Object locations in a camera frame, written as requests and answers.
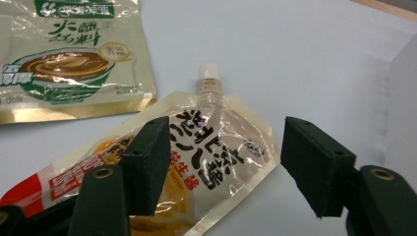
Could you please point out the beige green sauce packet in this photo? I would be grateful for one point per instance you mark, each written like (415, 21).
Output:
(82, 39)

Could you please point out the wooden table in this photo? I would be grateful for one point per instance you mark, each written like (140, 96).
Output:
(390, 8)

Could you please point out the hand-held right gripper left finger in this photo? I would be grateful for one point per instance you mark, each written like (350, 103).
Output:
(144, 170)

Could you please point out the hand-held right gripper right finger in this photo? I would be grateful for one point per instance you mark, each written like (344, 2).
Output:
(314, 164)

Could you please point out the clear spout sauce pouch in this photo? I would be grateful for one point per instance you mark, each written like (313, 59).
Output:
(223, 141)

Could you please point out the white table cover sheet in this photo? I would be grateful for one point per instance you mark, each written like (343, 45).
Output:
(268, 59)

